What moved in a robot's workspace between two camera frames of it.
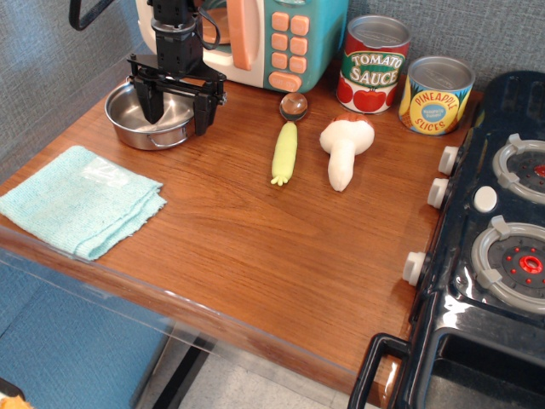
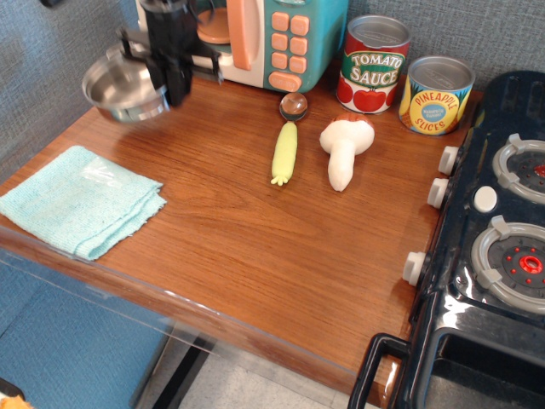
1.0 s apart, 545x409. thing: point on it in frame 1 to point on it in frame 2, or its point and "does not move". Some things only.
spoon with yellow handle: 293,106 does not move
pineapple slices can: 435,95 does not move
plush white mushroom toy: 346,136 does not move
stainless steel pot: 132,127 to 122,88
